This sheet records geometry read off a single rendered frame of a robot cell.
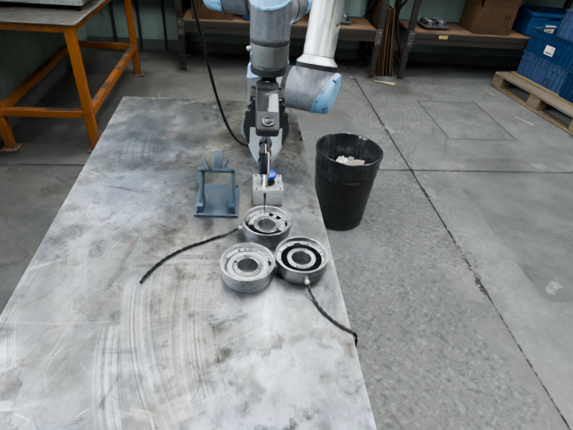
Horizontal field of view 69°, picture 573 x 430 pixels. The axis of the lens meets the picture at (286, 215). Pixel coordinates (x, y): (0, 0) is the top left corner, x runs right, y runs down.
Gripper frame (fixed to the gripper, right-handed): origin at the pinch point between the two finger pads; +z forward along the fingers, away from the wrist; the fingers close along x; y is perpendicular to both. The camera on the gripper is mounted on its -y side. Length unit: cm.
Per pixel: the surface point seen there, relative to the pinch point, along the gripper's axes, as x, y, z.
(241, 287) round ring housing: 4.0, -28.1, 11.0
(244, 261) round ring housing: 3.7, -21.1, 11.1
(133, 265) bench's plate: 25.4, -20.8, 13.1
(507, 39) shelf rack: -241, 335, 50
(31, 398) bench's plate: 33, -48, 13
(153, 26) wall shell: 110, 379, 69
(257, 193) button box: 1.5, 0.3, 9.5
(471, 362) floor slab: -85, 9, 93
